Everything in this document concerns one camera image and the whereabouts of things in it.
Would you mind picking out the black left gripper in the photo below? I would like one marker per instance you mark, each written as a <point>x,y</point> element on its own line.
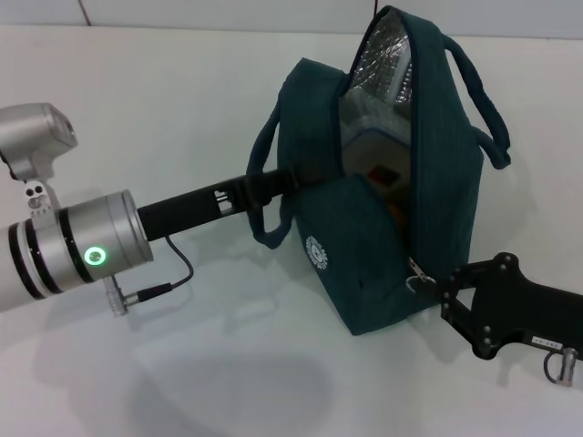
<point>182,211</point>

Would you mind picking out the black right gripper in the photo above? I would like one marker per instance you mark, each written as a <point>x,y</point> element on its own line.
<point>528,305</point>

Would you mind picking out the orange pear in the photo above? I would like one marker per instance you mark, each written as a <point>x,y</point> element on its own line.
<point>394,212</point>

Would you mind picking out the clear plastic lunch box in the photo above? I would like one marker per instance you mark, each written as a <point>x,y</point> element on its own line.
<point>378,150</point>

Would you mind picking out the dark blue insulated lunch bag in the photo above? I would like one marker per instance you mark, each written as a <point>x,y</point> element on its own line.
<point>437,182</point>

